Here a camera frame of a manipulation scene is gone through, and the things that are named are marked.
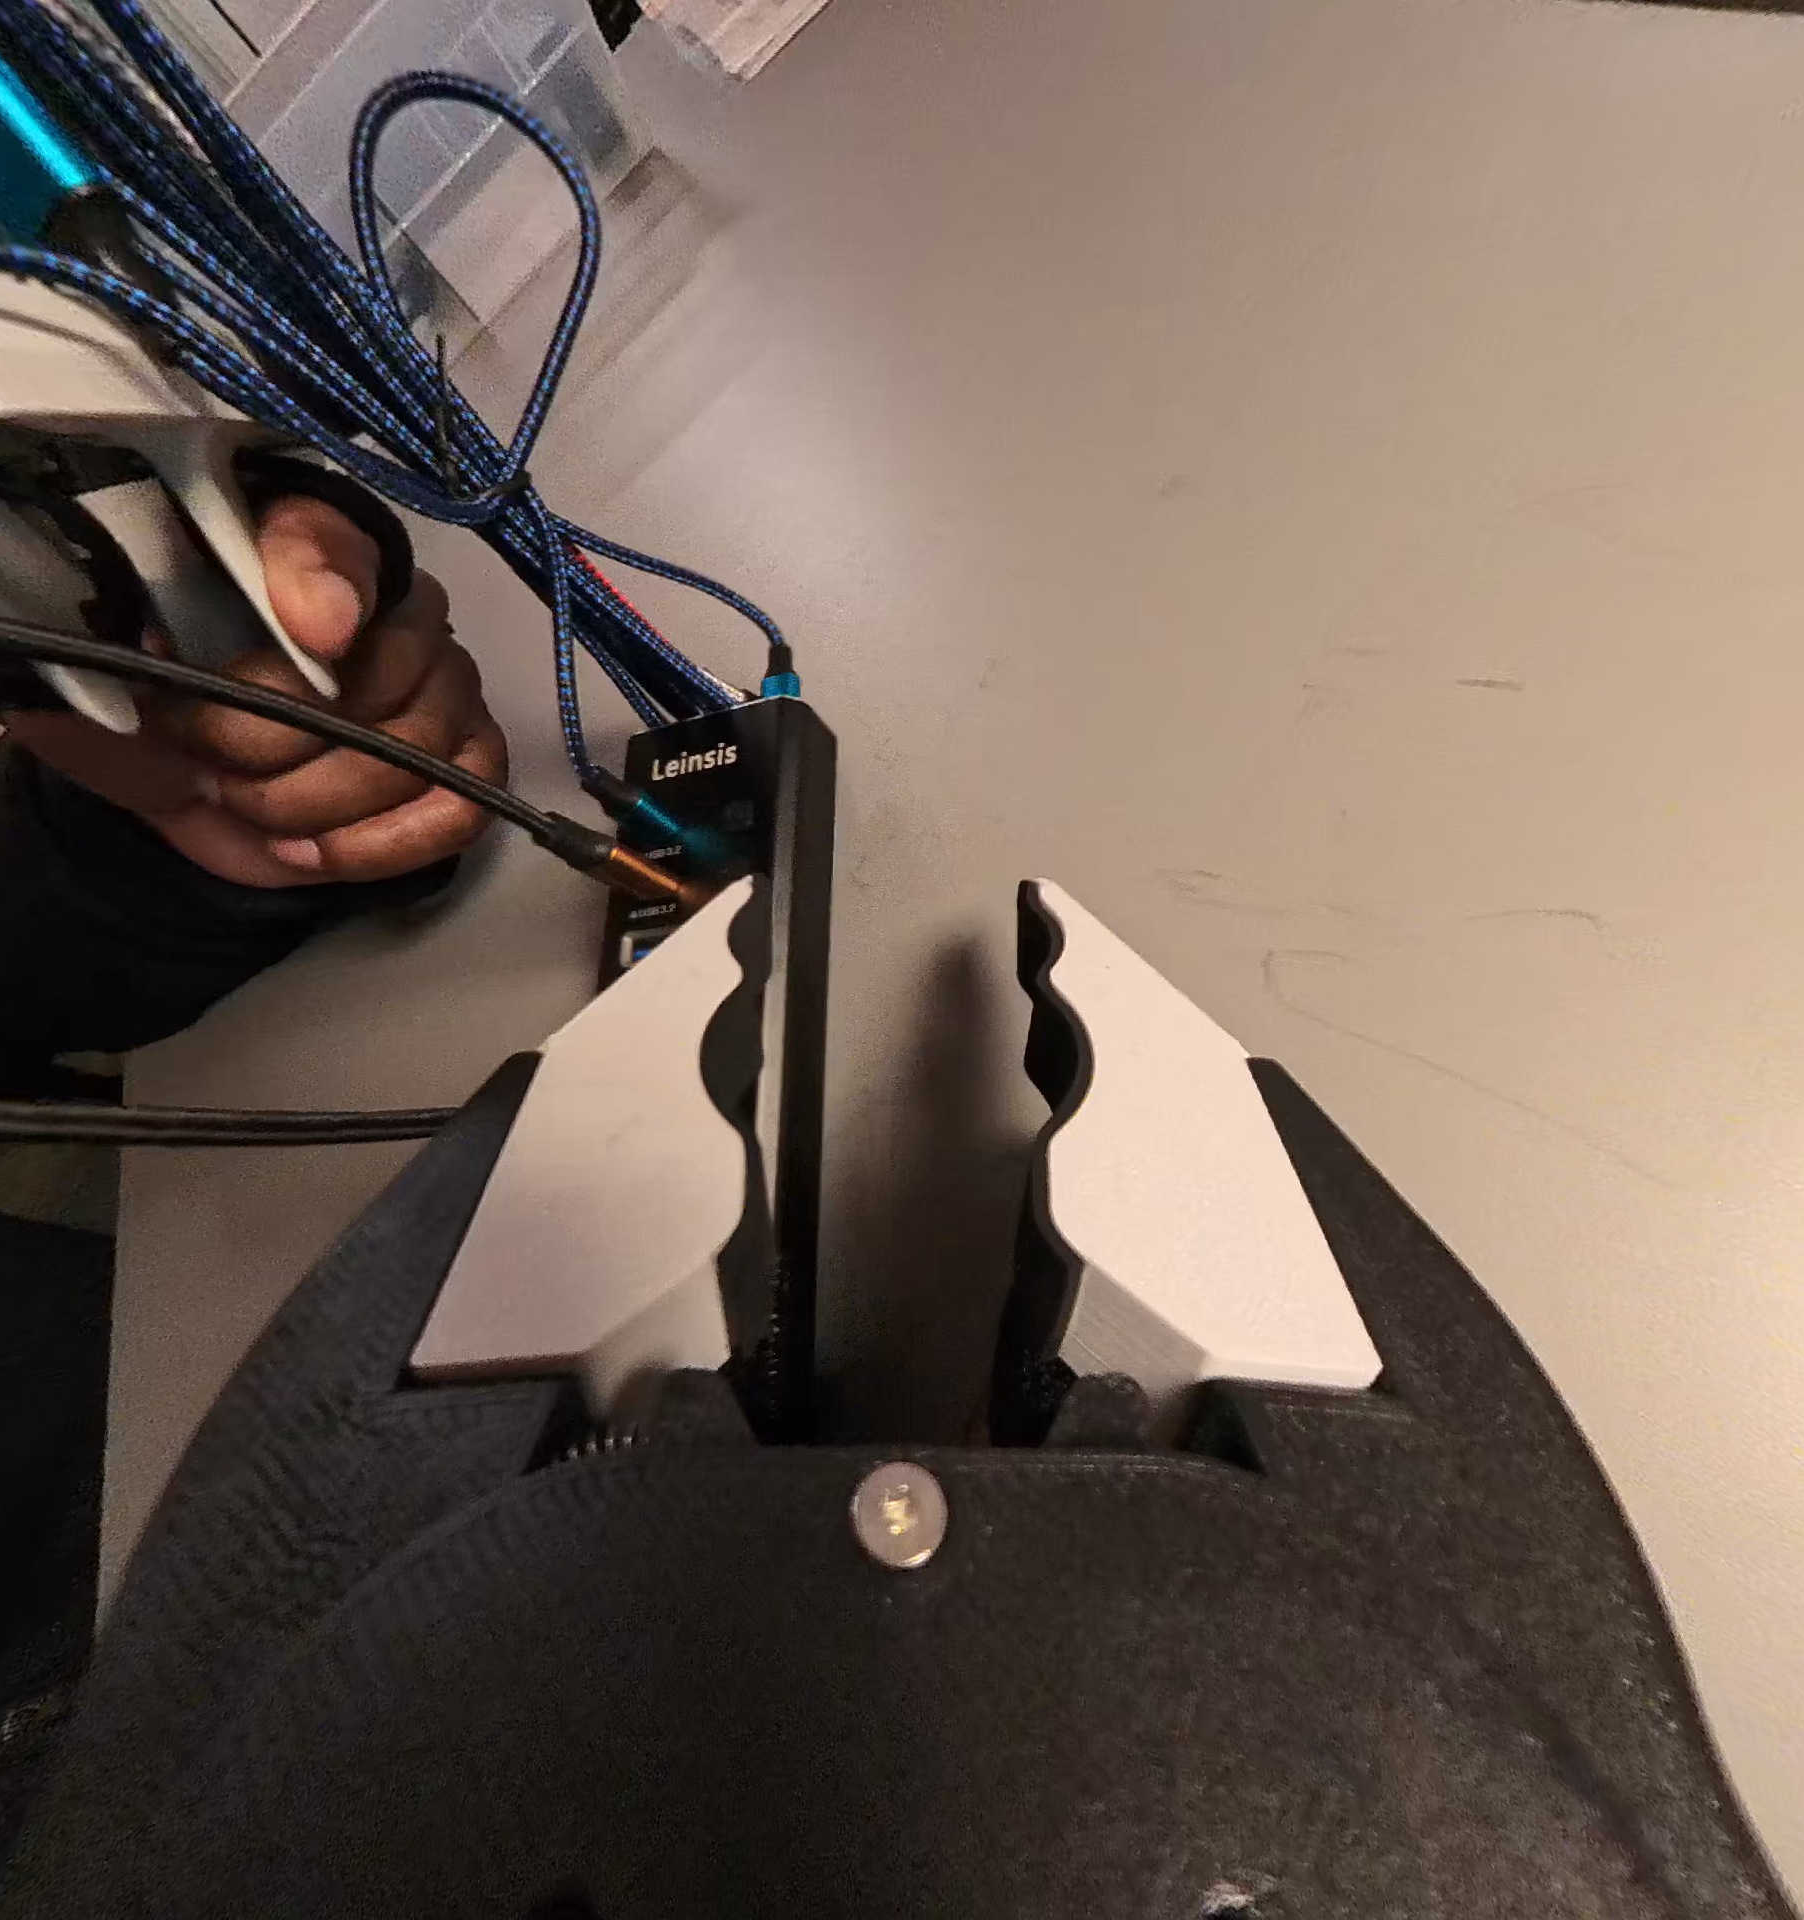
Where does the orange plug black usb cable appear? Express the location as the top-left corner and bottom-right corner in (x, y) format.
(0, 606), (717, 1149)

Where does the person's left forearm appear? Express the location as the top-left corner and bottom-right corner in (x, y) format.
(0, 741), (462, 1100)

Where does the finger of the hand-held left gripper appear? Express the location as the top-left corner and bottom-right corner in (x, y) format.
(0, 277), (237, 459)

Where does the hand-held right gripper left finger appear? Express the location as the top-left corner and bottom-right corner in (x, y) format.
(409, 876), (774, 1442)

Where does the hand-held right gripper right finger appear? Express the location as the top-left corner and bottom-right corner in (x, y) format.
(992, 880), (1386, 1448)

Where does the blue braided multi-plug usb cable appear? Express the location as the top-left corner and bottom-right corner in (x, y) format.
(0, 0), (807, 902)

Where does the clear plastic bin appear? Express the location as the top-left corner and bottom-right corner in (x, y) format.
(227, 0), (784, 362)

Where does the black usb hub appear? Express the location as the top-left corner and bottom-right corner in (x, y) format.
(597, 696), (842, 1442)

